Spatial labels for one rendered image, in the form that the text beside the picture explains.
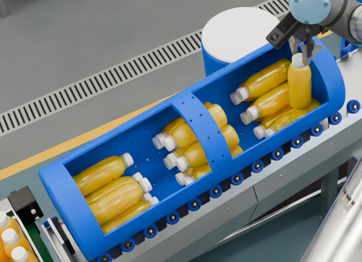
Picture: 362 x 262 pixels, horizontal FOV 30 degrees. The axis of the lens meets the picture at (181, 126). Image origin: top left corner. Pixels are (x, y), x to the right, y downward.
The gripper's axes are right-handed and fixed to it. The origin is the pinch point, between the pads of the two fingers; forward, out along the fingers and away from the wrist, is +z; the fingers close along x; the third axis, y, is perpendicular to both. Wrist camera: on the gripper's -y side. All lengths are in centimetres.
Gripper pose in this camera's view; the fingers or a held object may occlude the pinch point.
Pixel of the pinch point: (299, 59)
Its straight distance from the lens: 190.3
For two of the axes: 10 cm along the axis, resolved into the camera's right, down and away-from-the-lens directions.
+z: 1.3, 6.4, 7.6
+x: -5.3, -6.0, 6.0
